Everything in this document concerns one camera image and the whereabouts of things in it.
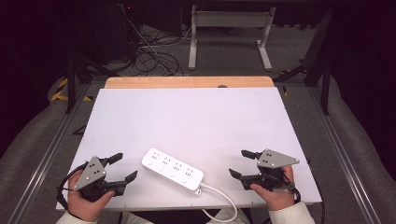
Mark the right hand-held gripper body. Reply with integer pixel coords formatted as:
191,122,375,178
240,148,301,192

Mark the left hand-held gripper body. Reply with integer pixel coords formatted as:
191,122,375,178
73,155,129,203

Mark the person's left hand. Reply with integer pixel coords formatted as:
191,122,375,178
67,169,116,223

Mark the person's right hand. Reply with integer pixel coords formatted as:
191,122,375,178
249,165,296,212

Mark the white power strip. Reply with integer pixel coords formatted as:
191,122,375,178
141,147,205,191

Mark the yellow black hazard tape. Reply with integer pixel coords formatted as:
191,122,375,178
50,77,94,103

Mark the black metal stand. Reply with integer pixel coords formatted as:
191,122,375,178
64,54,120,115
274,59,332,117

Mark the light wooden table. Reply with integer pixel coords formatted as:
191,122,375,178
104,76,276,90

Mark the dark computer case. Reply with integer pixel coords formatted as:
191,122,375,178
99,3,143,62

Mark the white power strip cable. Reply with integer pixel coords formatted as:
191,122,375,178
194,181,239,224

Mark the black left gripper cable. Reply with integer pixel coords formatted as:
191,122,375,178
56,161,90,211

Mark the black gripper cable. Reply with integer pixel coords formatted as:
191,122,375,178
281,173,303,205
56,161,90,211

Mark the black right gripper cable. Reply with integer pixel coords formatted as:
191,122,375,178
281,173,303,205

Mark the aluminium floor rail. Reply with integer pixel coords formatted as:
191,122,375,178
6,83,92,224
306,85,382,224

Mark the bundle of black floor cables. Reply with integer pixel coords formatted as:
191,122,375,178
132,29,185,77

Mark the thin white floor cable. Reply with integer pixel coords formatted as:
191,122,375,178
120,3,192,59

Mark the white metal desk frame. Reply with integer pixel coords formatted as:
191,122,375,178
188,4,277,72

